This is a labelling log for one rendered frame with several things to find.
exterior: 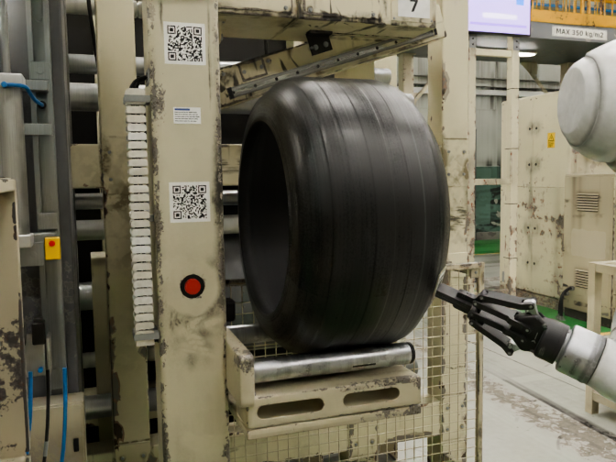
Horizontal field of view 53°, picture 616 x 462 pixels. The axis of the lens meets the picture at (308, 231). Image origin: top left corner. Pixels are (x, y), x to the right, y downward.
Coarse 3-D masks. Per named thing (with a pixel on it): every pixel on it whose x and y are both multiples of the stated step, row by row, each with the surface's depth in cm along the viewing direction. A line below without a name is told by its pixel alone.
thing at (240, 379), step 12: (228, 336) 124; (228, 348) 119; (240, 348) 115; (228, 360) 119; (240, 360) 111; (252, 360) 111; (228, 372) 120; (240, 372) 111; (252, 372) 111; (228, 384) 120; (240, 384) 111; (252, 384) 112; (240, 396) 111; (252, 396) 112
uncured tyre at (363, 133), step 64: (256, 128) 135; (320, 128) 109; (384, 128) 112; (256, 192) 156; (320, 192) 106; (384, 192) 108; (448, 192) 116; (256, 256) 154; (320, 256) 107; (384, 256) 109; (320, 320) 112; (384, 320) 117
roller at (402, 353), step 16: (320, 352) 122; (336, 352) 122; (352, 352) 123; (368, 352) 124; (384, 352) 124; (400, 352) 125; (256, 368) 116; (272, 368) 117; (288, 368) 118; (304, 368) 119; (320, 368) 120; (336, 368) 121; (352, 368) 122; (368, 368) 125
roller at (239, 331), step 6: (240, 324) 145; (246, 324) 145; (252, 324) 145; (258, 324) 146; (234, 330) 143; (240, 330) 143; (246, 330) 144; (252, 330) 144; (258, 330) 145; (240, 336) 143; (246, 336) 143; (252, 336) 144; (258, 336) 145; (264, 336) 145; (246, 342) 144; (252, 342) 145; (258, 342) 146
